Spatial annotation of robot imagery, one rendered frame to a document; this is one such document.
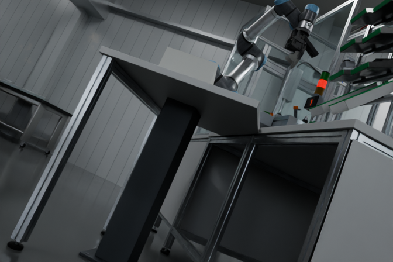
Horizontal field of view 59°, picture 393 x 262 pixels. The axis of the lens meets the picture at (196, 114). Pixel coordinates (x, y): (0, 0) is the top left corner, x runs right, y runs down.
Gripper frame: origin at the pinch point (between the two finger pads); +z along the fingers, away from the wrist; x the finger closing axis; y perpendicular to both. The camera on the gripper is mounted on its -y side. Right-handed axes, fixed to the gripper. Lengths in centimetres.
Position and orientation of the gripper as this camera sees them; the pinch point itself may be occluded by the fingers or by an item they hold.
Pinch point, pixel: (293, 66)
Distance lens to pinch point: 188.6
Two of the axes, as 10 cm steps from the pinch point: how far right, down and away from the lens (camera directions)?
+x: 2.6, -0.8, -9.6
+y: -8.8, -4.3, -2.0
